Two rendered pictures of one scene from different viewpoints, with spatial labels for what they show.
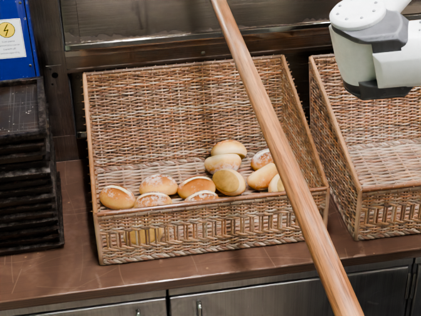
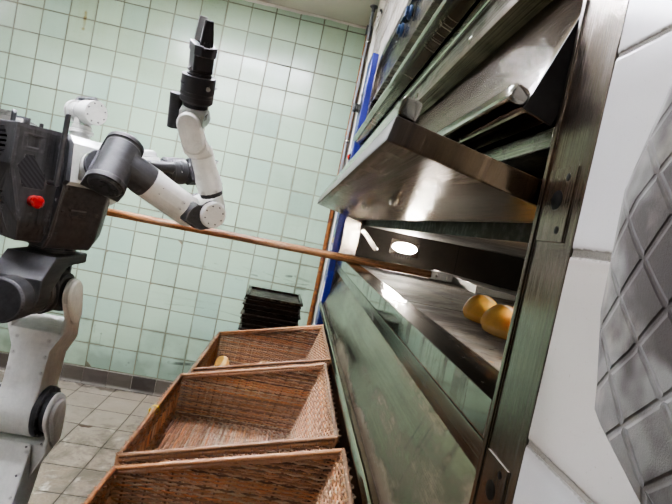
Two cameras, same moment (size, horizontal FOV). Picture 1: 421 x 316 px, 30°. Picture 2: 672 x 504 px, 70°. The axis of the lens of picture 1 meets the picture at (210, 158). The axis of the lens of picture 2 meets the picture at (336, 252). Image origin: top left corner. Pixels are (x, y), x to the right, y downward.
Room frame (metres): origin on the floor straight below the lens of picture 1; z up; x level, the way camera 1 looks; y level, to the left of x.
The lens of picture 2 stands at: (1.99, -1.86, 1.31)
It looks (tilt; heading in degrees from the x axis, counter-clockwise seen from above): 3 degrees down; 94
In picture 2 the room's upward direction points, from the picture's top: 12 degrees clockwise
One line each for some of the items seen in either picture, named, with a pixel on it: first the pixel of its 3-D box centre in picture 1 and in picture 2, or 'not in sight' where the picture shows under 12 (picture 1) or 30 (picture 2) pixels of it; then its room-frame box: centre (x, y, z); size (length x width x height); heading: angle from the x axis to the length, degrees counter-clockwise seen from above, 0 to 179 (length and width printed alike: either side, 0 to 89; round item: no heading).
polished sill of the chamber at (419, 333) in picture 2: not in sight; (373, 288); (2.03, -0.51, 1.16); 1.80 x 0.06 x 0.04; 98
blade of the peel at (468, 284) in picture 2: not in sight; (493, 287); (2.53, 0.12, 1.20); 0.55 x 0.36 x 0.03; 98
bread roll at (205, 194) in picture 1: (201, 201); not in sight; (1.60, 0.03, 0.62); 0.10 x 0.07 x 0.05; 107
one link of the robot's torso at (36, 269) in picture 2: not in sight; (34, 281); (1.13, -0.64, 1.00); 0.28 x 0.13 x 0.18; 98
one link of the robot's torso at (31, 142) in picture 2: not in sight; (49, 182); (1.10, -0.61, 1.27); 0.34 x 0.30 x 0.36; 153
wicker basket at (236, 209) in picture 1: (198, 151); (264, 361); (1.68, 0.03, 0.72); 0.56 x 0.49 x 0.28; 98
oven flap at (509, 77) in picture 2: not in sight; (393, 154); (2.00, -0.52, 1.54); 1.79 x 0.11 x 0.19; 98
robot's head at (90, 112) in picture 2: not in sight; (85, 116); (1.14, -0.56, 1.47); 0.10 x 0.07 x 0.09; 153
